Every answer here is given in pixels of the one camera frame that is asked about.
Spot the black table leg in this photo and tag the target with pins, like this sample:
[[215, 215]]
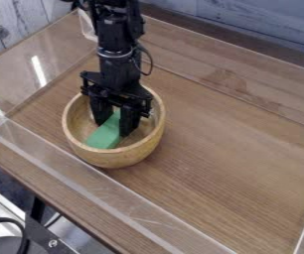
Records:
[[37, 209]]

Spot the black metal bracket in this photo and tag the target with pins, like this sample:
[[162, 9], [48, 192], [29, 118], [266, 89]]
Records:
[[44, 242]]

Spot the green rectangular block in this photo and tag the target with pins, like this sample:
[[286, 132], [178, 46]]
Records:
[[105, 137]]

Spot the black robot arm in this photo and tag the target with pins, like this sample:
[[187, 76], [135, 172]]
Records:
[[117, 24]]

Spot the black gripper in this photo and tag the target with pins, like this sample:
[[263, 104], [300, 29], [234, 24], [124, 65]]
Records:
[[113, 87]]

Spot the brown wooden bowl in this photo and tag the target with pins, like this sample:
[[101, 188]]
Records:
[[134, 148]]

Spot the clear acrylic tray wall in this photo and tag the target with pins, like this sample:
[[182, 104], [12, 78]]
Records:
[[218, 186]]

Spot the clear acrylic corner bracket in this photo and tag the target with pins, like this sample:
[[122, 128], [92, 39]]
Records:
[[85, 26]]

